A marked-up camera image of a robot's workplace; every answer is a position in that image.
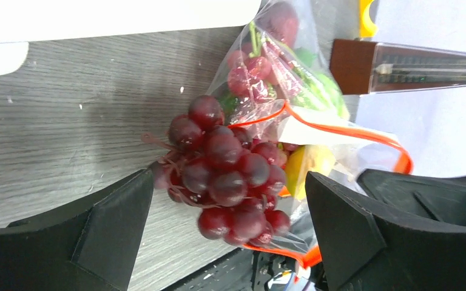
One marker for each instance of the clear zip top bag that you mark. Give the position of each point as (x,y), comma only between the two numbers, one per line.
(284,122)

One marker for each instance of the yellow fake banana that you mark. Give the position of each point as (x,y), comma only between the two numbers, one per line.
(307,158)

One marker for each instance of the pink fake grapes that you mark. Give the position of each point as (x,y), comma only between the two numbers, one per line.
(249,76)

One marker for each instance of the dark red fake plum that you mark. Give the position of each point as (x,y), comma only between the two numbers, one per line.
(280,20)

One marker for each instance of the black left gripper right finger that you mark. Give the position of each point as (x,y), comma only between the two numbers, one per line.
(369,245)

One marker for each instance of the white plastic basket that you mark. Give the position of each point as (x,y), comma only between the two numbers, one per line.
(51,20)

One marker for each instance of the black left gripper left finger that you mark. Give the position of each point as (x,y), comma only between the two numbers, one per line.
(90,243)

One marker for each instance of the small yellow cube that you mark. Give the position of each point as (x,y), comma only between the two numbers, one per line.
(367,27)

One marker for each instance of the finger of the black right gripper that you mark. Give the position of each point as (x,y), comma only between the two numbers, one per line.
(439,199)

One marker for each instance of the purple fake grapes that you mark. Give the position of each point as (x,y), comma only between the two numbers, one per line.
(232,179)

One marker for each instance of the brown box with lid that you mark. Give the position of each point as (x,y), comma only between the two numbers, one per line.
(367,67)

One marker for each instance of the green fake apple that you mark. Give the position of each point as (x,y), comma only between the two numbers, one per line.
(322,91)

